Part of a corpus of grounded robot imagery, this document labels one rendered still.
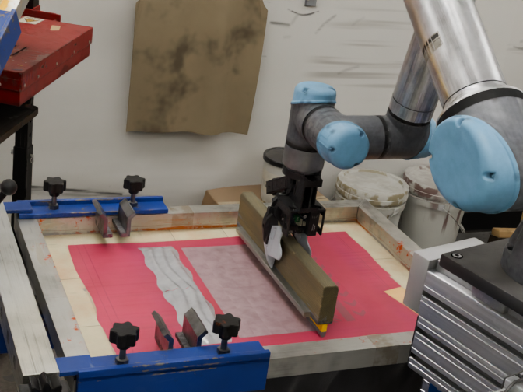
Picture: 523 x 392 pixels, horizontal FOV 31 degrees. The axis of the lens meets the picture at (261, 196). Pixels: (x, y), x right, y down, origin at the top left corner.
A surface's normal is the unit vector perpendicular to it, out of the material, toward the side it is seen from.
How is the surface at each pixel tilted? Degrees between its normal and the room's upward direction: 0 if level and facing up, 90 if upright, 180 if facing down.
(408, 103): 100
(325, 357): 90
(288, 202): 1
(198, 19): 90
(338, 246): 0
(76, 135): 90
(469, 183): 94
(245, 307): 0
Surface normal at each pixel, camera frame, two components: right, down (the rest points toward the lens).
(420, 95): -0.11, 0.56
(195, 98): -0.05, 0.36
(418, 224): -0.53, 0.32
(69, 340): 0.13, -0.92
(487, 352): -0.80, 0.13
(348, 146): 0.36, 0.43
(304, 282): -0.92, 0.03
